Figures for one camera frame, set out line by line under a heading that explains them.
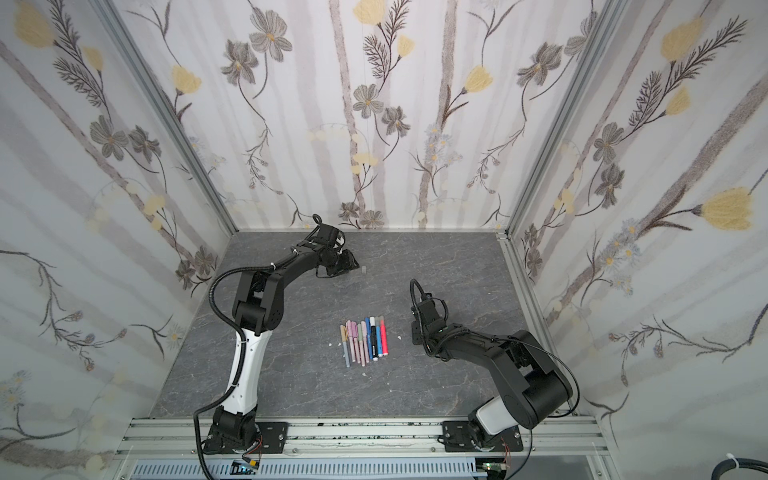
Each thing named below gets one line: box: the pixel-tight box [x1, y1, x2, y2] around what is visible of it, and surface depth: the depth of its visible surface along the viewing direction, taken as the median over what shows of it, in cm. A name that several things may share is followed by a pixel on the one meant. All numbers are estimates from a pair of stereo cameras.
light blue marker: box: [375, 316, 383, 358], surface depth 92 cm
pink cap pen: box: [346, 320, 356, 363], surface depth 95 cm
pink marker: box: [379, 315, 389, 356], surface depth 92 cm
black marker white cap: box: [370, 316, 379, 362], surface depth 92 cm
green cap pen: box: [357, 323, 365, 367], surface depth 92 cm
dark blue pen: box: [365, 317, 373, 360], surface depth 93 cm
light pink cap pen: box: [361, 321, 370, 363], surface depth 93 cm
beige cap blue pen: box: [340, 324, 350, 368], surface depth 92 cm
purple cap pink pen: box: [351, 321, 361, 364], surface depth 94 cm
